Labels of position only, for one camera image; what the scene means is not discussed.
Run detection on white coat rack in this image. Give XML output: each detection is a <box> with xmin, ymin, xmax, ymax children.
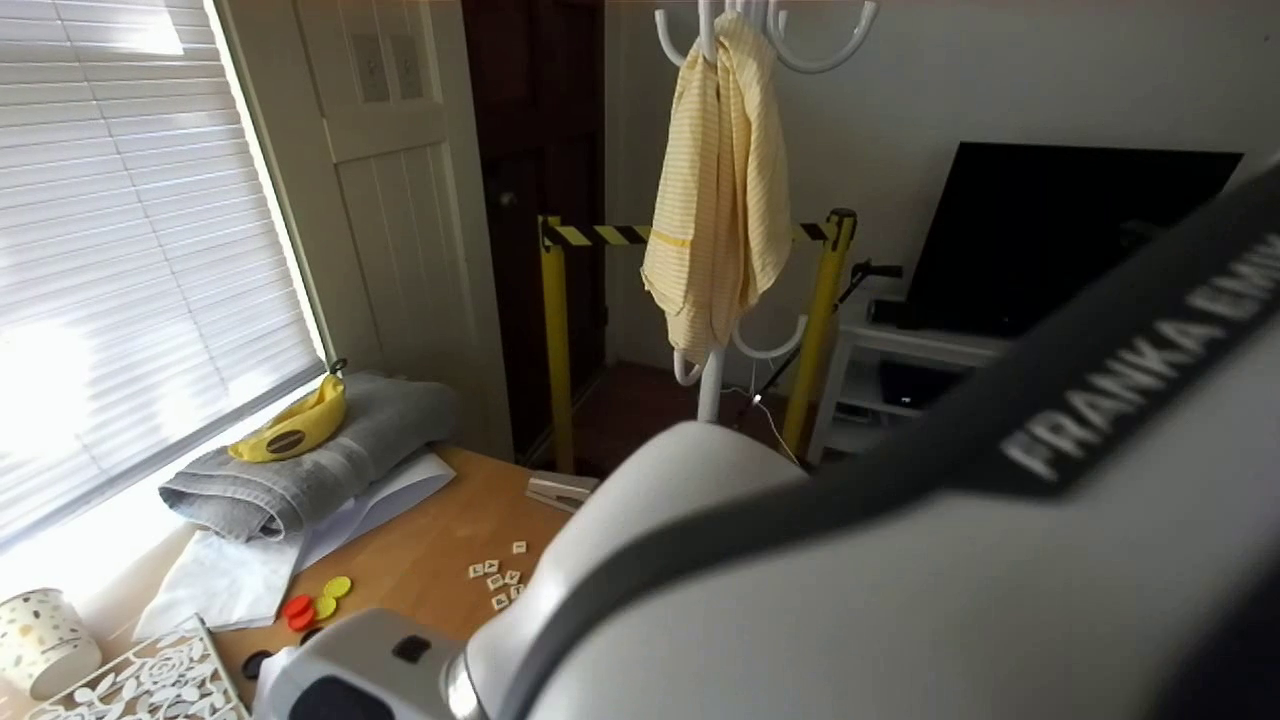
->
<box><xmin>648</xmin><ymin>0</ymin><xmax>885</xmax><ymax>432</ymax></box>

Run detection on black and yellow barrier tape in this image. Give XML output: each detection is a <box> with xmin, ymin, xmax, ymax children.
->
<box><xmin>534</xmin><ymin>214</ymin><xmax>860</xmax><ymax>252</ymax></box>

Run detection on silver stapler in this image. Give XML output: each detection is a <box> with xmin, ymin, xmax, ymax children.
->
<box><xmin>520</xmin><ymin>465</ymin><xmax>604</xmax><ymax>515</ymax></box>

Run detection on pale yellow garment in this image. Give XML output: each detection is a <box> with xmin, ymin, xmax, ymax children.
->
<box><xmin>635</xmin><ymin>9</ymin><xmax>801</xmax><ymax>371</ymax></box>

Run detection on black media player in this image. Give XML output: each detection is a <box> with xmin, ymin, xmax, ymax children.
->
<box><xmin>875</xmin><ymin>359</ymin><xmax>952</xmax><ymax>413</ymax></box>

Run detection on white panel door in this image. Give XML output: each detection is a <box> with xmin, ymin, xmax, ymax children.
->
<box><xmin>217</xmin><ymin>0</ymin><xmax>520</xmax><ymax>460</ymax></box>

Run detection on white TV stand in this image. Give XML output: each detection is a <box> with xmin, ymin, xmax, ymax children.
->
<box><xmin>804</xmin><ymin>307</ymin><xmax>1031</xmax><ymax>465</ymax></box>

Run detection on pale folded sheet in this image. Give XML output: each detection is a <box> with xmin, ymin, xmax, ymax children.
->
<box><xmin>294</xmin><ymin>447</ymin><xmax>461</xmax><ymax>573</ymax></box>

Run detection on folded gray towel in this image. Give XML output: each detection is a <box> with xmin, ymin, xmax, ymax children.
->
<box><xmin>156</xmin><ymin>368</ymin><xmax>464</xmax><ymax>546</ymax></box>

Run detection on yellow banana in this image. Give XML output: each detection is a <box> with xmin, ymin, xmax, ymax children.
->
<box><xmin>222</xmin><ymin>368</ymin><xmax>357</xmax><ymax>470</ymax></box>

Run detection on yellow game disc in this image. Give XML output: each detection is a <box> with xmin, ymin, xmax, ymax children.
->
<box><xmin>312</xmin><ymin>573</ymin><xmax>360</xmax><ymax>623</ymax></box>

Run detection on black television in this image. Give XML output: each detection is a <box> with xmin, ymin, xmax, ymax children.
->
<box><xmin>899</xmin><ymin>135</ymin><xmax>1248</xmax><ymax>345</ymax></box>

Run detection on white printed paper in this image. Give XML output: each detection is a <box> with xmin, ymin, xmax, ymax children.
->
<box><xmin>128</xmin><ymin>523</ymin><xmax>312</xmax><ymax>645</ymax></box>

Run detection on white window blinds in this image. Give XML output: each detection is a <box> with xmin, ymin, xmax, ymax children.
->
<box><xmin>0</xmin><ymin>0</ymin><xmax>332</xmax><ymax>553</ymax></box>

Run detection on small white jar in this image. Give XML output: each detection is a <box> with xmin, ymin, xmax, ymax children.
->
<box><xmin>0</xmin><ymin>586</ymin><xmax>108</xmax><ymax>706</ymax></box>

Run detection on yellow barrier post black base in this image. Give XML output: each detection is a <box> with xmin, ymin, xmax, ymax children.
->
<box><xmin>777</xmin><ymin>205</ymin><xmax>865</xmax><ymax>465</ymax></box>

